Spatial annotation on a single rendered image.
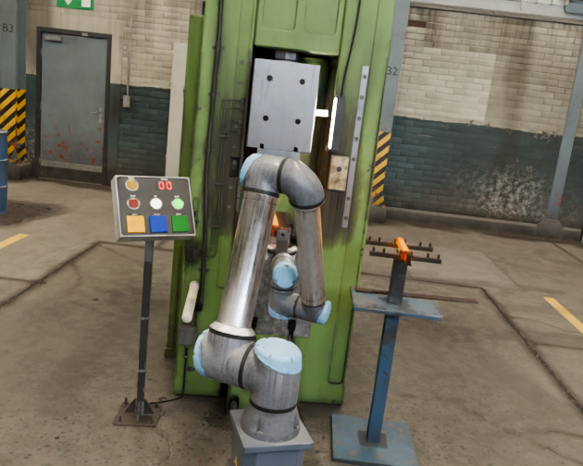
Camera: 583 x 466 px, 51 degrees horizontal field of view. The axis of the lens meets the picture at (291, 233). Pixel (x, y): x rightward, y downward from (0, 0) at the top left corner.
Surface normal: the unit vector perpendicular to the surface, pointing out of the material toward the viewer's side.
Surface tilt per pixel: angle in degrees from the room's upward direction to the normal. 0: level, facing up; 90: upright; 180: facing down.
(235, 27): 90
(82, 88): 90
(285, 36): 90
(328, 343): 90
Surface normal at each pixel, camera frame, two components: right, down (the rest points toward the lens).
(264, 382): -0.39, 0.17
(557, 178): -0.05, 0.22
